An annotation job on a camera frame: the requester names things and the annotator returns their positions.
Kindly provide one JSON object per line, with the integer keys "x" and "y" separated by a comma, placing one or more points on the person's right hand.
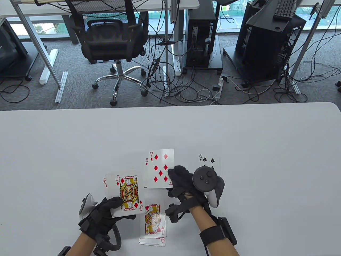
{"x": 181, "y": 178}

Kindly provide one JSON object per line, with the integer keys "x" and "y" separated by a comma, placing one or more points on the person's left hand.
{"x": 98, "y": 222}

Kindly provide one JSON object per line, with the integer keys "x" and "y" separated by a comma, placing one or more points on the many-pip diamonds playing card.
{"x": 159, "y": 161}

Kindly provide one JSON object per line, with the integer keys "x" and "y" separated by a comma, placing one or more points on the many-pip spades playing card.
{"x": 208, "y": 163}

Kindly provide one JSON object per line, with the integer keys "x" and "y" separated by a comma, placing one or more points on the stack of playing cards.
{"x": 112, "y": 192}

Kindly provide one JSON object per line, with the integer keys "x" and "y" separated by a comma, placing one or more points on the face hearts playing card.
{"x": 155, "y": 224}

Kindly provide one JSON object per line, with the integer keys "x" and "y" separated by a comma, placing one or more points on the person's right forearm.
{"x": 213, "y": 240}

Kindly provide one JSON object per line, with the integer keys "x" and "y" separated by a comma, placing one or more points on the person's left forearm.
{"x": 81, "y": 246}

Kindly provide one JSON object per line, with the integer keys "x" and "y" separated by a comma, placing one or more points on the grey and white handheld controller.
{"x": 206, "y": 181}
{"x": 84, "y": 204}

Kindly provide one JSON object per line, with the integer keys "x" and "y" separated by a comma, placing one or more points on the white power strip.
{"x": 219, "y": 92}

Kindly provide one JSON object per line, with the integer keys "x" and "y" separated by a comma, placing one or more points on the black rolling computer stand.
{"x": 217, "y": 60}

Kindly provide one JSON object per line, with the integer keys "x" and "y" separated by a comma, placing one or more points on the black flat floor stand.
{"x": 231, "y": 57}

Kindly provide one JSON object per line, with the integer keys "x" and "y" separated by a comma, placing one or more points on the large black computer tower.
{"x": 266, "y": 53}

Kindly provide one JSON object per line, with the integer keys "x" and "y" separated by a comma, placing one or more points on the black mesh office chair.
{"x": 106, "y": 45}

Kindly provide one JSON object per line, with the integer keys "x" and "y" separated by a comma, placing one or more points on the black computer case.
{"x": 241, "y": 32}

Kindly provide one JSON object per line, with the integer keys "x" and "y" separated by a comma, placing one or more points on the black tilted board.
{"x": 262, "y": 22}

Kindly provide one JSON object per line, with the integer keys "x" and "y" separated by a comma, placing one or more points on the black rolling cabinet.
{"x": 10, "y": 53}

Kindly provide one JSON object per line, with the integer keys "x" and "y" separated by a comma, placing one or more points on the black keyboard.
{"x": 285, "y": 9}

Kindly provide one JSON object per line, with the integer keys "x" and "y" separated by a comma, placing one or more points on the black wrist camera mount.
{"x": 229, "y": 230}
{"x": 102, "y": 247}

